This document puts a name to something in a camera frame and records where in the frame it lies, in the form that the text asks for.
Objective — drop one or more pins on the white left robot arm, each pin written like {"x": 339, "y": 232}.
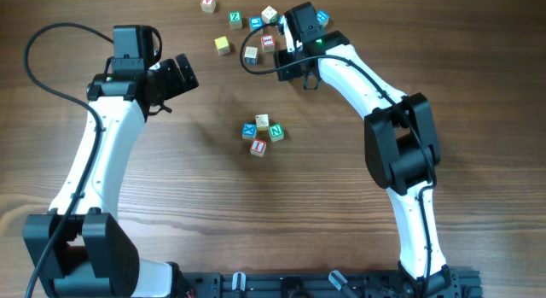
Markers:
{"x": 78, "y": 247}

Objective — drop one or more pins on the white block blue 2 side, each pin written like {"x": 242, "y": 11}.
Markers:
{"x": 250, "y": 55}

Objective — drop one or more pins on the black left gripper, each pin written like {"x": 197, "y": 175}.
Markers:
{"x": 177, "y": 84}

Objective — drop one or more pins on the white block green side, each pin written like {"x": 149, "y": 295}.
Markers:
{"x": 269, "y": 15}

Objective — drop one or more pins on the green Z letter block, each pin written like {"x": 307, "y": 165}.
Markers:
{"x": 235, "y": 20}

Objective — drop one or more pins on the yellow S letter block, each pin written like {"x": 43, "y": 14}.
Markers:
{"x": 222, "y": 45}

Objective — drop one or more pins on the blue X letter block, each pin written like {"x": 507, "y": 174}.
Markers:
{"x": 249, "y": 131}

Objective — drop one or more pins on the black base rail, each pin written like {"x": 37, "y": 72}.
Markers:
{"x": 449, "y": 283}

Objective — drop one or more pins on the red Y block far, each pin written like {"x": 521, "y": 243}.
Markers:
{"x": 208, "y": 6}

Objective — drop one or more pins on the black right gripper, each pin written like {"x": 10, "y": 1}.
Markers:
{"x": 281, "y": 58}

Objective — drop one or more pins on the red i block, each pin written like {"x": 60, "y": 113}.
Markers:
{"x": 258, "y": 147}
{"x": 268, "y": 43}

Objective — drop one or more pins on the blue L letter block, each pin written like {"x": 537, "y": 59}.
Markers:
{"x": 255, "y": 23}

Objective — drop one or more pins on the blue top block far right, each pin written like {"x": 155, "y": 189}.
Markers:
{"x": 323, "y": 17}

